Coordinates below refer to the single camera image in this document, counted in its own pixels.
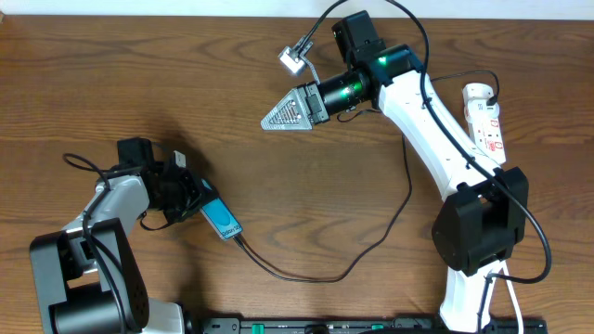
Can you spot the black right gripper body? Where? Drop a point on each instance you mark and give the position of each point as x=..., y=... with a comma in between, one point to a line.
x=316, y=102

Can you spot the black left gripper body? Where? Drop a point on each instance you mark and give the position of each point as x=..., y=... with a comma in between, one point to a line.
x=193, y=196

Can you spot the blue screen Galaxy smartphone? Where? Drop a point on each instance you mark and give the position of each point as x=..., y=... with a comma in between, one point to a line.
x=219, y=216

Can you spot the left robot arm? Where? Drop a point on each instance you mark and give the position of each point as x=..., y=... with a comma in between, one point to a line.
x=86, y=276

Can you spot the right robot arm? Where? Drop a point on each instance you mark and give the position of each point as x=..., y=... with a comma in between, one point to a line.
x=483, y=216

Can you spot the white power strip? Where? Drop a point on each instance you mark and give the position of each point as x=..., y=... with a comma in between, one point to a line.
x=484, y=128

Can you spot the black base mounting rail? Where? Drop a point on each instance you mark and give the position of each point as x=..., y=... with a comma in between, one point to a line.
x=414, y=324

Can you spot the white USB wall charger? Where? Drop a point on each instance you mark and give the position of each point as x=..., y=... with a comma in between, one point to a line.
x=474, y=91

